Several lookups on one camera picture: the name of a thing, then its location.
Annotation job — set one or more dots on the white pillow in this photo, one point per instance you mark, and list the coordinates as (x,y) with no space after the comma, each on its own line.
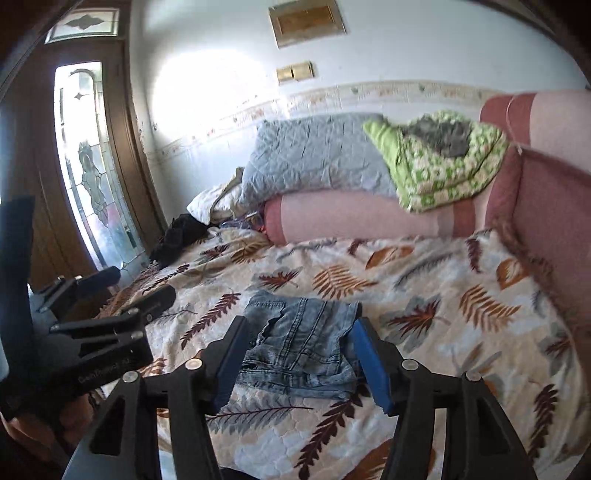
(220,203)

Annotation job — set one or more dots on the gold wall switch plate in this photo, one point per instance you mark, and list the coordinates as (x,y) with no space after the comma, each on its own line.
(295,73)

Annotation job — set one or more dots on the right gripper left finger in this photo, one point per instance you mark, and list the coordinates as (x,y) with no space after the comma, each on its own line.
(122,441)

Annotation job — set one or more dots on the pink red sofa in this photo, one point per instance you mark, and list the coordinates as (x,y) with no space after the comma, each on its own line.
(540,201)

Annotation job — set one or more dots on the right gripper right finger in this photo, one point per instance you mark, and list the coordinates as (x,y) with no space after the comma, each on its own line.
(480,441)

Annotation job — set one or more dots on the green patterned folded blanket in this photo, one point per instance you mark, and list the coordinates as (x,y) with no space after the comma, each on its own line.
(426,180)

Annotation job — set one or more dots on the grey quilted pillow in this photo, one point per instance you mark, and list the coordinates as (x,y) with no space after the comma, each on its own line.
(323,152)

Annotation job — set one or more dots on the wooden stained glass door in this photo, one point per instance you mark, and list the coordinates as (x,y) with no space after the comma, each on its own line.
(70,139)

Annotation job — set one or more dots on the person left hand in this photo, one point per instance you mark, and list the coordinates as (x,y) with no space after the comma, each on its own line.
(54,444)

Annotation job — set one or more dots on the grey crumpled cloth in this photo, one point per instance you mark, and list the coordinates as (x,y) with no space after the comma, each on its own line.
(448,138)

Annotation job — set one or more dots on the blue denim pants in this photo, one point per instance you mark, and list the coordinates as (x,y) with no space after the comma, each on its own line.
(300,347)

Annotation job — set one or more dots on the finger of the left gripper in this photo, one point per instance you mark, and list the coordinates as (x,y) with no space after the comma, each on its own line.
(93,335)
(62,295)

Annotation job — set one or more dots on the black cloth on bed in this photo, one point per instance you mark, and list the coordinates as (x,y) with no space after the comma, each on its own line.
(182,232)

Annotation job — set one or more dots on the small framed plaque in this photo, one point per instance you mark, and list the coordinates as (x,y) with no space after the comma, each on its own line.
(298,21)

